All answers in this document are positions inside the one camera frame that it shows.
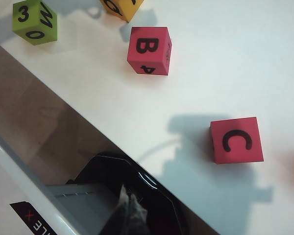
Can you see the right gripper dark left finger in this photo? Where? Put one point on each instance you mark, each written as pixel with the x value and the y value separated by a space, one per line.
pixel 121 220

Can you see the pink foam block letter C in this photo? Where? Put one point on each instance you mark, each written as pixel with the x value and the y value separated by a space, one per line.
pixel 235 139

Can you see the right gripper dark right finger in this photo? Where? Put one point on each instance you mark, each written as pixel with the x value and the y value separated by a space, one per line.
pixel 138 220

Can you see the pink foam block letter B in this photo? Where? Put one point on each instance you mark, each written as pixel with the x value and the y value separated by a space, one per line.
pixel 147 49

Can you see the green foam block zero print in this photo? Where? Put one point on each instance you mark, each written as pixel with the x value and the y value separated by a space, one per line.
pixel 34 22

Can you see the yellow foam letter block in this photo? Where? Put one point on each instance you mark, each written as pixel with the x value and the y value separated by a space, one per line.
pixel 122 7

